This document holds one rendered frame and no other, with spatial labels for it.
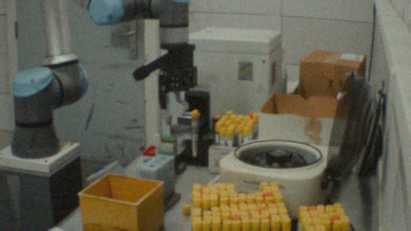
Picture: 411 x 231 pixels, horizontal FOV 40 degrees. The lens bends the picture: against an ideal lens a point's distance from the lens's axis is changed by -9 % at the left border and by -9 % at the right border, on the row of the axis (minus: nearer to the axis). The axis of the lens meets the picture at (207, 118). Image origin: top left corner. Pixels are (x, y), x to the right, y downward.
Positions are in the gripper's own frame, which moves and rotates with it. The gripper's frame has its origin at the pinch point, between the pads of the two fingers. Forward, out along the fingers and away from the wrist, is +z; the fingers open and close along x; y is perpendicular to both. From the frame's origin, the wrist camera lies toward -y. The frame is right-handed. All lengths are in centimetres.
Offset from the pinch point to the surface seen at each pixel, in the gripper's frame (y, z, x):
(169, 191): 7.7, 10.7, -21.1
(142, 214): 10.2, 6.4, -44.7
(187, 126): -0.8, 7.4, 20.9
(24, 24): -151, -6, 163
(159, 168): 7.2, 3.4, -26.1
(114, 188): -0.6, 6.4, -33.6
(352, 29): 43, -8, 169
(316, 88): 32, 5, 75
